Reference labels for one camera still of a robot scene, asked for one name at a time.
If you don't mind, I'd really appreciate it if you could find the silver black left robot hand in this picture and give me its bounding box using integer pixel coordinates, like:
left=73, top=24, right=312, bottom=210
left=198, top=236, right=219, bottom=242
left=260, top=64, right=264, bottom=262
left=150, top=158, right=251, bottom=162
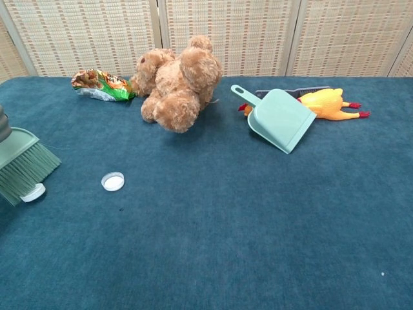
left=0, top=103, right=13, bottom=143

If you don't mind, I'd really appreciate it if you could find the small mint green broom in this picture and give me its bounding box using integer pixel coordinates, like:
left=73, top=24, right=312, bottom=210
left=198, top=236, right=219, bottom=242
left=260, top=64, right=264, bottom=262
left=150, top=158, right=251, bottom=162
left=0, top=127, right=62, bottom=207

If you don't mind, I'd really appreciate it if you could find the white flat-topped bottle cap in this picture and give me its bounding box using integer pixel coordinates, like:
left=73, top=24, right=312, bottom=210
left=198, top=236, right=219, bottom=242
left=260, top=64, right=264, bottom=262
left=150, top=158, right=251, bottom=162
left=19, top=183, right=46, bottom=203

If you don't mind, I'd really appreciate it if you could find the white hollow bottle cap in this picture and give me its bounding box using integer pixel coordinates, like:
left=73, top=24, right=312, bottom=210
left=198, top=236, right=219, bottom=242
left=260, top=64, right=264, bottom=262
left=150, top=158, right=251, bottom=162
left=101, top=171, right=125, bottom=192

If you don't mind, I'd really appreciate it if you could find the green orange snack bag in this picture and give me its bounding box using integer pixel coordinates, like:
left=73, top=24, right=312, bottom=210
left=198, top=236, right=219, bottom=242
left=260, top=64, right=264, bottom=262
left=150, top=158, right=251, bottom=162
left=70, top=68, right=137, bottom=103

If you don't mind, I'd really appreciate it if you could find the woven bamboo folding screen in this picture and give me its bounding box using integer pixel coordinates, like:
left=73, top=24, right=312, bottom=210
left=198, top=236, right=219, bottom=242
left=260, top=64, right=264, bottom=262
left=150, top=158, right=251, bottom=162
left=0, top=0, right=413, bottom=84

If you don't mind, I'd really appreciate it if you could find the brown plush teddy bear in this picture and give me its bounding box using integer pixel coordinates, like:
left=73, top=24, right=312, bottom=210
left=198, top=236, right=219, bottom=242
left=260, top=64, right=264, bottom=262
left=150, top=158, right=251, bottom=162
left=130, top=34, right=223, bottom=134

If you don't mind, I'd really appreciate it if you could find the blue felt table cover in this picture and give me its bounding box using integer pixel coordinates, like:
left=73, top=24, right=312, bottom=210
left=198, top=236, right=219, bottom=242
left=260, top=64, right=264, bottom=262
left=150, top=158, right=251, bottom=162
left=0, top=76, right=413, bottom=310

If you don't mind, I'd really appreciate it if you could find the mint green dustpan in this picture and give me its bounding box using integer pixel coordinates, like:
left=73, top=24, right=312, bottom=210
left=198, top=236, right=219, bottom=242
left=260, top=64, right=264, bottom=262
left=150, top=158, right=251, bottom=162
left=230, top=84, right=317, bottom=155

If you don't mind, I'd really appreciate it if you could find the yellow rubber chicken toy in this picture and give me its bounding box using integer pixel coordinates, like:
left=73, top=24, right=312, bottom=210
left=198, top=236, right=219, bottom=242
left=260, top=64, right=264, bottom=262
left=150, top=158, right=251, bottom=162
left=237, top=87, right=371, bottom=123

